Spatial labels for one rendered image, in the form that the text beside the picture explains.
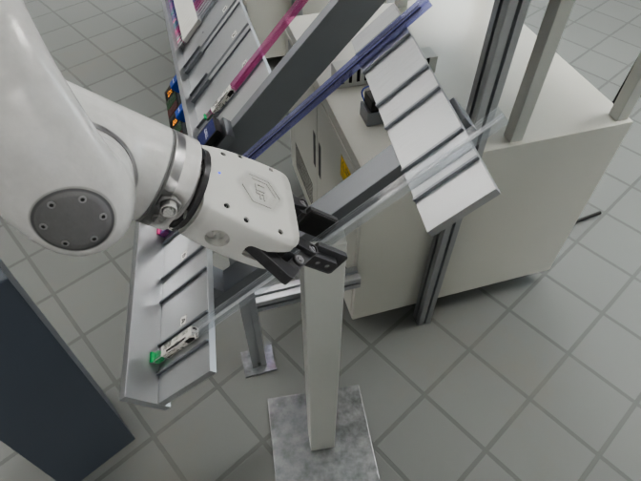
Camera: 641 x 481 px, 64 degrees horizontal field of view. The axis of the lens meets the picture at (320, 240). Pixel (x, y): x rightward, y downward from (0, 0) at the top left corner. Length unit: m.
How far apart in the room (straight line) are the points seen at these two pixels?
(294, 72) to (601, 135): 0.77
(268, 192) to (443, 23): 1.20
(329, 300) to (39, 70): 0.55
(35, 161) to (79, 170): 0.02
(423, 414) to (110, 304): 0.98
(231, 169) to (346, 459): 1.02
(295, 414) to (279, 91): 0.86
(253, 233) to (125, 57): 2.42
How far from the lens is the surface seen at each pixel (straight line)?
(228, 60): 1.05
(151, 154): 0.42
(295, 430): 1.40
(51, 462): 1.35
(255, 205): 0.45
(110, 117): 0.41
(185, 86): 1.14
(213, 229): 0.43
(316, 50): 0.85
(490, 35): 0.96
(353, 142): 1.13
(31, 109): 0.32
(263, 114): 0.89
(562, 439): 1.54
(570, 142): 1.30
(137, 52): 2.84
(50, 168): 0.33
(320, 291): 0.75
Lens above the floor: 1.33
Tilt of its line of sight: 50 degrees down
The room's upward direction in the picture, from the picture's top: straight up
